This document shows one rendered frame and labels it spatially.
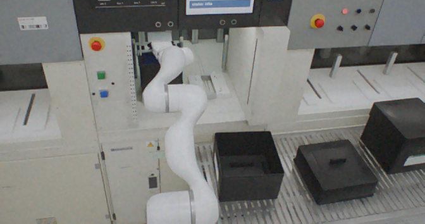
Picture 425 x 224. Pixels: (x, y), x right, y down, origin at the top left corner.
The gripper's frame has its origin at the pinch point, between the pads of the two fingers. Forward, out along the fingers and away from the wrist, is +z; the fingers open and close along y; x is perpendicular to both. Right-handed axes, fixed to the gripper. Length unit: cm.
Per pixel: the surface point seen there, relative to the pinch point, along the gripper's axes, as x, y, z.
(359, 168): -33, 77, -83
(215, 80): -28.7, 32.3, -3.8
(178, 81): -18.5, 7.3, -13.8
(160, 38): 2.9, 0.1, -4.6
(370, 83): -33, 128, -25
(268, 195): -40, 32, -81
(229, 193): -37, 14, -77
